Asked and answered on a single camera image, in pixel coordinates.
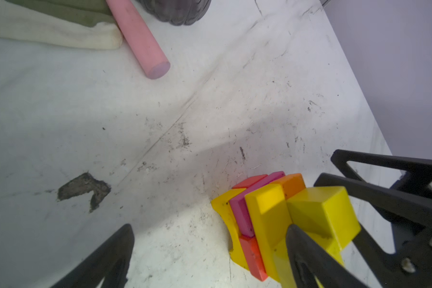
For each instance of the orange wood block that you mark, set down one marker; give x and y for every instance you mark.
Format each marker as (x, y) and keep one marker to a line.
(291, 184)

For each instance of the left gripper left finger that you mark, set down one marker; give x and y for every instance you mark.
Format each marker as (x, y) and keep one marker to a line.
(107, 266)

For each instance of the small yellow-green wood block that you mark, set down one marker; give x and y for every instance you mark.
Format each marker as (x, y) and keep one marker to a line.
(326, 211)

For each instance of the red rectangular wood block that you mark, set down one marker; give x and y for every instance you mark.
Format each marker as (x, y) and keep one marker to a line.
(253, 257)

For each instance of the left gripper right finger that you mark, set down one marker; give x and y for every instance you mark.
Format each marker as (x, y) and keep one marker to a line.
(311, 264)

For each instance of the dried leaf scrap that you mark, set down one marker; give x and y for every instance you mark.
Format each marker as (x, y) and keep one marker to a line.
(84, 184)

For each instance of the purple pink toy knife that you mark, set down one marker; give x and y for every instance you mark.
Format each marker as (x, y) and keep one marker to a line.
(146, 49)

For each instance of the purple glass vase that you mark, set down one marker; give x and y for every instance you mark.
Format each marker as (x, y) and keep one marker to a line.
(177, 12)

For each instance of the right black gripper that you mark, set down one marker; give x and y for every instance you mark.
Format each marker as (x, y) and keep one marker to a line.
(410, 266)

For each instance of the red arch wood block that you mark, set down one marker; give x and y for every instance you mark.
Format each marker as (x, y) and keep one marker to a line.
(249, 181)

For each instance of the yellow arch wood block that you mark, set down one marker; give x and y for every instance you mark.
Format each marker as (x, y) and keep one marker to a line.
(222, 206)

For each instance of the yellow rectangular wood block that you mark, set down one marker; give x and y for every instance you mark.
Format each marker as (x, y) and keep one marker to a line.
(270, 216)

